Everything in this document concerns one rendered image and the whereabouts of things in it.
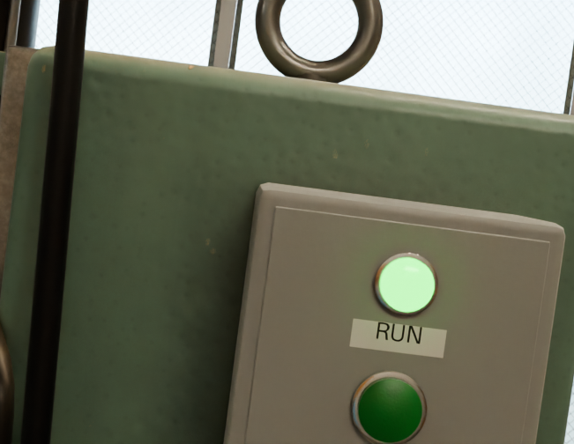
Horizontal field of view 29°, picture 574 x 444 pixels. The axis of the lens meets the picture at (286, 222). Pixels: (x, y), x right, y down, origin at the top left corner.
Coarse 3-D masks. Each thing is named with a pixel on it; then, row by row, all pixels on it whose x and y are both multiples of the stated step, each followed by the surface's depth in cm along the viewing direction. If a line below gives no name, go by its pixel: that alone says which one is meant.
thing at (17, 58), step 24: (24, 48) 44; (24, 72) 44; (0, 120) 44; (0, 144) 44; (0, 168) 44; (0, 192) 44; (0, 216) 44; (0, 240) 44; (0, 264) 44; (0, 288) 44
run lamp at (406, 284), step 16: (400, 256) 35; (416, 256) 35; (384, 272) 34; (400, 272) 34; (416, 272) 34; (432, 272) 35; (384, 288) 34; (400, 288) 34; (416, 288) 34; (432, 288) 34; (384, 304) 35; (400, 304) 34; (416, 304) 34
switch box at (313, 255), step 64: (256, 192) 40; (320, 192) 35; (256, 256) 35; (320, 256) 35; (384, 256) 35; (448, 256) 35; (512, 256) 35; (256, 320) 35; (320, 320) 35; (384, 320) 35; (448, 320) 35; (512, 320) 35; (256, 384) 35; (320, 384) 35; (448, 384) 35; (512, 384) 35
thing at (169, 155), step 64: (128, 64) 40; (192, 64) 41; (128, 128) 40; (192, 128) 41; (256, 128) 41; (320, 128) 41; (384, 128) 41; (448, 128) 41; (512, 128) 41; (128, 192) 41; (192, 192) 41; (384, 192) 41; (448, 192) 41; (512, 192) 41; (128, 256) 41; (192, 256) 41; (0, 320) 41; (64, 320) 41; (128, 320) 41; (192, 320) 41; (64, 384) 41; (128, 384) 41; (192, 384) 41
